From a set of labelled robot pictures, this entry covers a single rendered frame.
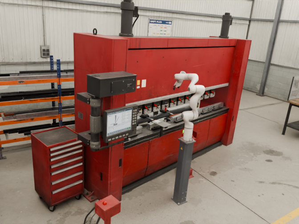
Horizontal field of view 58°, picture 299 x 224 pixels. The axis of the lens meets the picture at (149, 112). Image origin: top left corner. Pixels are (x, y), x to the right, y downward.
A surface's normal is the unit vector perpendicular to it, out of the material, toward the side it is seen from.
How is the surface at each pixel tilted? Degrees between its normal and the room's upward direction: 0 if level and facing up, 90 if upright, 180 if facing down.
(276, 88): 90
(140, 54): 90
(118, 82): 90
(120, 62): 90
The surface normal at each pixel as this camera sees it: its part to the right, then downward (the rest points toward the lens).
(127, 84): 0.71, 0.28
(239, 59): -0.71, 0.18
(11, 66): 0.54, 0.31
